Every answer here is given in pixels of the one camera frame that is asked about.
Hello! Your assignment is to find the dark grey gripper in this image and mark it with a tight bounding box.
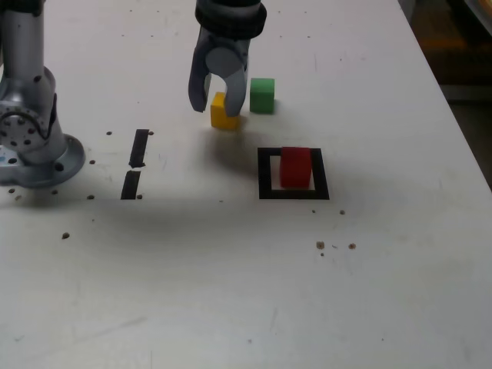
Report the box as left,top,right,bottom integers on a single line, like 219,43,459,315
187,26,251,118

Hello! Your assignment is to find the yellow cube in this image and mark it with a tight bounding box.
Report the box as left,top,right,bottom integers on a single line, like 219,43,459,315
210,91,242,131

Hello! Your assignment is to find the green cube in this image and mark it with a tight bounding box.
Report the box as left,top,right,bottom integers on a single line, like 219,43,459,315
249,78,276,115

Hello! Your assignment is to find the red cube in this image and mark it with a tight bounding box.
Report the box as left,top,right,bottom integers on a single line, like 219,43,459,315
279,146,311,189

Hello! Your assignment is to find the black tape square outline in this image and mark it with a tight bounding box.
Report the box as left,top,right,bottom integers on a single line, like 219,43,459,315
257,148,331,201

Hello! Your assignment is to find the black tape strip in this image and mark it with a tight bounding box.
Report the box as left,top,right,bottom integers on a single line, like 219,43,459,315
120,128,150,201

